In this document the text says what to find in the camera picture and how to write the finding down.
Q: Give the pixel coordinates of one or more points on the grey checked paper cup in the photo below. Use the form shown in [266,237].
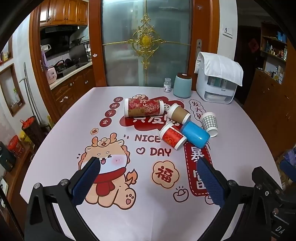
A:
[209,122]

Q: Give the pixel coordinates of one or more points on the red round tin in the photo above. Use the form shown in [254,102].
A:
[15,146]

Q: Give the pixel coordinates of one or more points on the white countertop appliance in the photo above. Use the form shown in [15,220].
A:
[215,91]

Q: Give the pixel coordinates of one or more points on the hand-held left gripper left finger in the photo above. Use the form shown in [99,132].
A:
[85,183]

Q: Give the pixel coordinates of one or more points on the wooden shelf with small goods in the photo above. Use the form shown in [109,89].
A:
[274,53]

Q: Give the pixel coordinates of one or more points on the blue cup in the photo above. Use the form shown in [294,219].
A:
[196,134]

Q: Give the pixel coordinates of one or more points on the range hood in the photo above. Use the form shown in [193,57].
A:
[64,29]

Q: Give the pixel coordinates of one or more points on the dark basket with red contents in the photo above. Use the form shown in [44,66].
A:
[32,132]

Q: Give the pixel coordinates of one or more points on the teal jar with brown lid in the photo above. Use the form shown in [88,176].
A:
[182,86]

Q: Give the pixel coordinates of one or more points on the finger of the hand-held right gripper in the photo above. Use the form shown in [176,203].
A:
[288,168]
[266,179]

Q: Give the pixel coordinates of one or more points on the frosted glass door gold ornament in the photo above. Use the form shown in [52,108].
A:
[124,64]

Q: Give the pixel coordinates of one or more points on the black box device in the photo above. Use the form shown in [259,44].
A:
[7,157]

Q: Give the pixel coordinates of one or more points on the small white bottle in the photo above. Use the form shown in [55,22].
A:
[167,86]

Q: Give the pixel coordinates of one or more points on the printed cartoon table mat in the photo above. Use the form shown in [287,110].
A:
[143,208]

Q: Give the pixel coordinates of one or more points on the wooden kitchen wall cabinets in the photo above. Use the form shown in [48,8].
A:
[63,11]

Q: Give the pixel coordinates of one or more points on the white wall switch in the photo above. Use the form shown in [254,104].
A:
[228,32]

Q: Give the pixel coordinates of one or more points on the brown paper cup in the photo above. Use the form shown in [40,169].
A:
[179,114]

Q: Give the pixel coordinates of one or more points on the wood framed wall niche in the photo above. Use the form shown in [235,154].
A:
[12,90]

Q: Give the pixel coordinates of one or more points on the pink kitchen appliance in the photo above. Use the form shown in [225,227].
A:
[51,76]

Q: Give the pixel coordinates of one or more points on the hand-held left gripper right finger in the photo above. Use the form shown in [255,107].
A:
[211,183]

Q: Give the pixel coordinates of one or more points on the tall red patterned cup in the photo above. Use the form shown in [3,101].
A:
[143,107]

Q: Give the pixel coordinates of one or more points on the brown wooden sideboard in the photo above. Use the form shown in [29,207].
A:
[270,109]

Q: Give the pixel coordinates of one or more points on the black cooking pot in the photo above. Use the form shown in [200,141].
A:
[60,66]

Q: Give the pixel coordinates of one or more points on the wooden kitchen base cabinets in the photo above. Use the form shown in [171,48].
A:
[74,88]

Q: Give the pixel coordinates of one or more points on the white quilted cloth cover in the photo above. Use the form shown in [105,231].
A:
[219,64]

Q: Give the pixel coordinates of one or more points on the white cup with red label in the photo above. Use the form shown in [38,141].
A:
[172,136]

